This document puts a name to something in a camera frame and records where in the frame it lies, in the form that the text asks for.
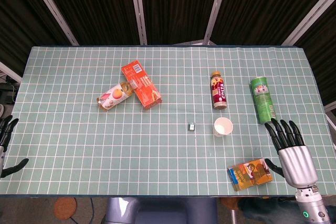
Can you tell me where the green grid table mat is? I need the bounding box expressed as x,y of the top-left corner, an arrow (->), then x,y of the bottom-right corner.
0,45 -> 336,199

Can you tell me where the white paper cup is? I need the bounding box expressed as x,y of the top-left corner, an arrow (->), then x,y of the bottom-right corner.
212,116 -> 234,138

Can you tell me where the yellow orange snack box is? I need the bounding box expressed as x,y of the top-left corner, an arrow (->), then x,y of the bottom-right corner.
227,157 -> 274,192

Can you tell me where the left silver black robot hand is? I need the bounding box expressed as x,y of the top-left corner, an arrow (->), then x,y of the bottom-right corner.
0,115 -> 29,179

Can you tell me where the white screen frame post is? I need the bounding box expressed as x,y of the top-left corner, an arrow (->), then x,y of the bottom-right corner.
281,0 -> 336,46
25,0 -> 80,46
323,102 -> 336,132
0,61 -> 23,84
128,0 -> 148,46
203,0 -> 232,46

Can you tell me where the blue-grey robot torso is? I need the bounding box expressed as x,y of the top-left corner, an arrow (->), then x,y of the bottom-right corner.
101,197 -> 219,224

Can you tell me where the peach juice bottle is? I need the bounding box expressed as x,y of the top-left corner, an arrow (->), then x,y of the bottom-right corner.
96,79 -> 139,112

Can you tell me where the brown milk tea bottle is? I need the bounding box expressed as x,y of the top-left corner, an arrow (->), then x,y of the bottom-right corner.
210,70 -> 228,110

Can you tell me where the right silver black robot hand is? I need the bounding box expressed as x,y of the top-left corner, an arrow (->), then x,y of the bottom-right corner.
264,118 -> 319,189

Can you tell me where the black equipment box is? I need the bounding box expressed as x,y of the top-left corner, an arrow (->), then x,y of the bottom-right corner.
0,82 -> 19,104

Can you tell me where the orange carton box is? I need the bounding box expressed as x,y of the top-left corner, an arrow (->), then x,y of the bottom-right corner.
121,60 -> 163,111

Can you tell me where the green chips can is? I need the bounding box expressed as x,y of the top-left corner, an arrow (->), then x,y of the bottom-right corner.
249,76 -> 278,125

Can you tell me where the round cork pad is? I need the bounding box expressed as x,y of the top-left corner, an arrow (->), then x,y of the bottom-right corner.
219,197 -> 240,210
53,197 -> 78,220

